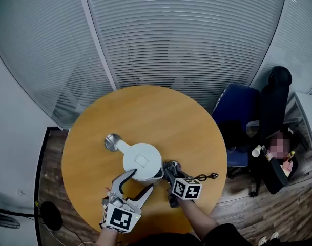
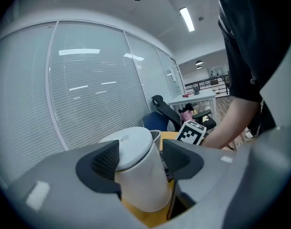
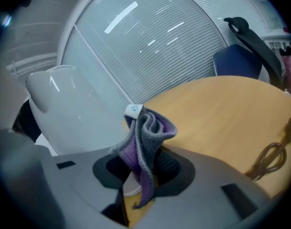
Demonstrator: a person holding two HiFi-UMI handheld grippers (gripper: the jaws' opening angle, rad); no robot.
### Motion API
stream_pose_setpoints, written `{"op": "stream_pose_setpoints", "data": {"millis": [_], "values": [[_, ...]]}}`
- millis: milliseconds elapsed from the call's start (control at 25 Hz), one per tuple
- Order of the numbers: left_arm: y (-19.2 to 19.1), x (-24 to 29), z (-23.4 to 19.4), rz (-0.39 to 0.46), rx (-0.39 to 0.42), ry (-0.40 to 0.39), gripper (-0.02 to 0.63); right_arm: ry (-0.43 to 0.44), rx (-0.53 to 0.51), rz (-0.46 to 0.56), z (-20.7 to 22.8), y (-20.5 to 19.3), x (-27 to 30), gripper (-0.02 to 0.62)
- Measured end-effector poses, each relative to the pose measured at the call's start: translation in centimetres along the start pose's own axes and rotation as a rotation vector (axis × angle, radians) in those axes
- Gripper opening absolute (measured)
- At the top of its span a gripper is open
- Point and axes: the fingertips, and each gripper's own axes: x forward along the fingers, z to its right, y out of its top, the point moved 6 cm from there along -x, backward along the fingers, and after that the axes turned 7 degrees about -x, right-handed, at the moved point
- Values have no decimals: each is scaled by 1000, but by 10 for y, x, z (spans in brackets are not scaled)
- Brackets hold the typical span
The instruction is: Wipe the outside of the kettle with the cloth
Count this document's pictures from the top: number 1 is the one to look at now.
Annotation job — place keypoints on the white cabinet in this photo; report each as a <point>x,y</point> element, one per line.
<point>304,117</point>

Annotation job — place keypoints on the person's white shoe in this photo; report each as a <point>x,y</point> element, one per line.
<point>263,240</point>
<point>274,236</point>

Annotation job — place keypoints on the white electric kettle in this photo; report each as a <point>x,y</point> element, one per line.
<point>143,160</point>

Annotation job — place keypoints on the blue upholstered chair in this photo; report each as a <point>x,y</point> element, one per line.
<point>235,111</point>

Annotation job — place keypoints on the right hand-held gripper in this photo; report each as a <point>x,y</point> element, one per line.
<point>186,188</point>

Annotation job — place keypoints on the person's right forearm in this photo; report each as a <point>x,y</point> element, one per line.
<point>198,218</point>

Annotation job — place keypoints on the person's black clothing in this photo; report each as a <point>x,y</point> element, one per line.
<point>217,236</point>

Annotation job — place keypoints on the white paper cup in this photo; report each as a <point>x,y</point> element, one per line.
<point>256,151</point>

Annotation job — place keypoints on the black round stand base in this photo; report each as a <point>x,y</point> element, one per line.
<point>51,215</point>

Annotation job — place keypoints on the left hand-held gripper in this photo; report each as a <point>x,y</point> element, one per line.
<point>120,215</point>

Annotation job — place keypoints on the person's left forearm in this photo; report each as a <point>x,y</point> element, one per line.
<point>107,237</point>

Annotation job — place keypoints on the black office chair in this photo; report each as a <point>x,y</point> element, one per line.
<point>274,106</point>

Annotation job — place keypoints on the round steel disc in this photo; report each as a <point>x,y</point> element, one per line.
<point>111,142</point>

